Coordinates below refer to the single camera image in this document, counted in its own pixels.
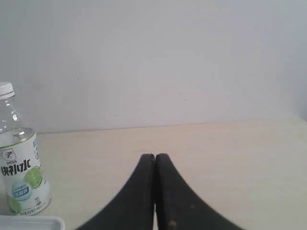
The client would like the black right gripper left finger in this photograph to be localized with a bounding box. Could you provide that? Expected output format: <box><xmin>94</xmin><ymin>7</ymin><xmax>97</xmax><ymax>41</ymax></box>
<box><xmin>78</xmin><ymin>154</ymin><xmax>155</xmax><ymax>230</ymax></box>

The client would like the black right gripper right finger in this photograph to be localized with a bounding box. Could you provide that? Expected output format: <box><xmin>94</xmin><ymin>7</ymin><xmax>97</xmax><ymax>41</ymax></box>
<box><xmin>155</xmin><ymin>153</ymin><xmax>242</xmax><ymax>230</ymax></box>

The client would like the clear labelled water bottle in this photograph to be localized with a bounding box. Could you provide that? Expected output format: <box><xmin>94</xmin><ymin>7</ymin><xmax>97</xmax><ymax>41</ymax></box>
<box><xmin>0</xmin><ymin>96</ymin><xmax>51</xmax><ymax>216</ymax></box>

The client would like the white bottle cap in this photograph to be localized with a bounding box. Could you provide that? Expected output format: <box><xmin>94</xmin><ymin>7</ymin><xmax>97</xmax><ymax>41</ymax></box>
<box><xmin>0</xmin><ymin>82</ymin><xmax>15</xmax><ymax>100</ymax></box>

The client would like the white plastic tray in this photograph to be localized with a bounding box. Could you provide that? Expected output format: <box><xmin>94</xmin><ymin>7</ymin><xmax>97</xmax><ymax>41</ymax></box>
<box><xmin>0</xmin><ymin>215</ymin><xmax>65</xmax><ymax>230</ymax></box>

